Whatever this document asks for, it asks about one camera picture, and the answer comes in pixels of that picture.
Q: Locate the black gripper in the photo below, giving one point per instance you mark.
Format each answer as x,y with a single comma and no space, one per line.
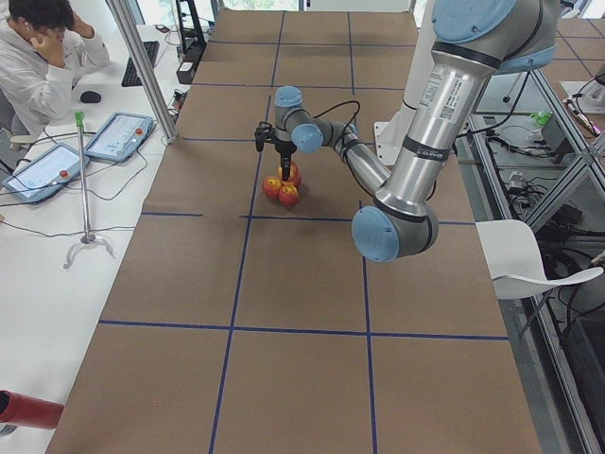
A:
285,150

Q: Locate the lone red yellow apple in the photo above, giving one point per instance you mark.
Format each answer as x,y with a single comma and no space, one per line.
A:
294,176

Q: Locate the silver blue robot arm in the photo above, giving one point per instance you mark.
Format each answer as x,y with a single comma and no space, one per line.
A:
474,40

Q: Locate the yellow red apple cluster back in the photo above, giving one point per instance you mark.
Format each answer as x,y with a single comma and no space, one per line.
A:
271,186

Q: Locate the red apple front of cluster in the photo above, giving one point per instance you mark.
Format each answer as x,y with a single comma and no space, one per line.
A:
288,195

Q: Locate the black desktop computer box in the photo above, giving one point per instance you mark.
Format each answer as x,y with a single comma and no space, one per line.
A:
192,48

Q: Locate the far blue teach pendant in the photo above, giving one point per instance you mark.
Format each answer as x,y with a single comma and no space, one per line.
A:
119,137

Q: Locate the blue teach pendant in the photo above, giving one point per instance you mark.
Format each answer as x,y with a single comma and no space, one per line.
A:
119,137
45,176

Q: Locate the brown cardboard table cover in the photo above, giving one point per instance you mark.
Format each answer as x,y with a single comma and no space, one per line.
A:
236,325

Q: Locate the black computer mouse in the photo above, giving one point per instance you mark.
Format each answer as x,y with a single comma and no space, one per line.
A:
90,97

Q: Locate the near blue teach pendant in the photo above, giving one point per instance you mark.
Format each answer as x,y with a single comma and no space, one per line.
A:
45,176

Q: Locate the white plastic chair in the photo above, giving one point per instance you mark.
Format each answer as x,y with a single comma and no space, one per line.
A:
515,263

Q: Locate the person in white hoodie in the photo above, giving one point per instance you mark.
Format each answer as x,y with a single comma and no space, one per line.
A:
45,49

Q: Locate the red bottle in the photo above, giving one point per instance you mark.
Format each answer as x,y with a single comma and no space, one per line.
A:
26,411

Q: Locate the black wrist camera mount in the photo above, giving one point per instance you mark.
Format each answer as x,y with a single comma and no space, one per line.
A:
264,134

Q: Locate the aluminium frame post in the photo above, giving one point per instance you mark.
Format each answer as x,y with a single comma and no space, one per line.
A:
128,29

